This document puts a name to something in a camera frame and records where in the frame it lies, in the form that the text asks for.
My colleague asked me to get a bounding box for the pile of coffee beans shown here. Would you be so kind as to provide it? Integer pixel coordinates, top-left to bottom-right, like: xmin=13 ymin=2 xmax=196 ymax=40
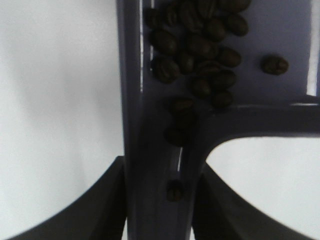
xmin=145 ymin=0 xmax=287 ymax=203

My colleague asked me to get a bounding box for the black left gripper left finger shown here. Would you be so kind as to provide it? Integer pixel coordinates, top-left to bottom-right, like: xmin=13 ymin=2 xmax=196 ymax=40
xmin=13 ymin=156 xmax=127 ymax=240

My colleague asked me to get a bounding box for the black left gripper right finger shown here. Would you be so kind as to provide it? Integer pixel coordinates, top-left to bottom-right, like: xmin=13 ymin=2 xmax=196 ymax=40
xmin=191 ymin=164 xmax=309 ymax=240

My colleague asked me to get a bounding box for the purple plastic dustpan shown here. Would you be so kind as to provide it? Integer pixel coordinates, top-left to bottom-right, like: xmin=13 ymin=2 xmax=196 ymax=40
xmin=116 ymin=0 xmax=320 ymax=240

